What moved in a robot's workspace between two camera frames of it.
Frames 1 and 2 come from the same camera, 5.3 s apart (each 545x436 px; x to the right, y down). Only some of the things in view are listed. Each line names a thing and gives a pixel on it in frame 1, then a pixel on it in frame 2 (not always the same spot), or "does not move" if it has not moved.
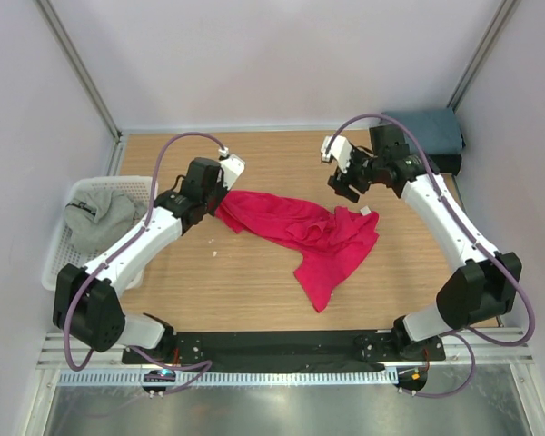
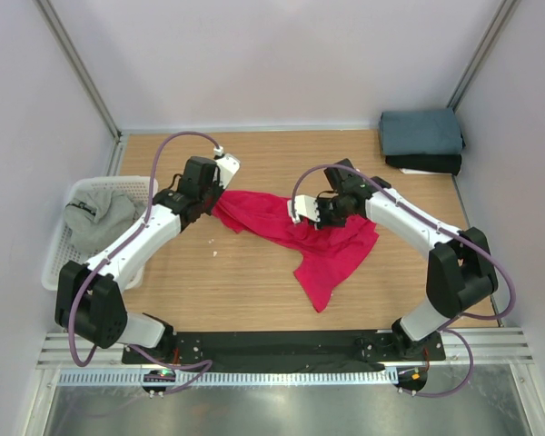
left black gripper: (222, 190) does not move
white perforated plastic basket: (63, 252) does not move
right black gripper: (340, 186) -> (323, 222)
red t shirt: (333, 243) does not move
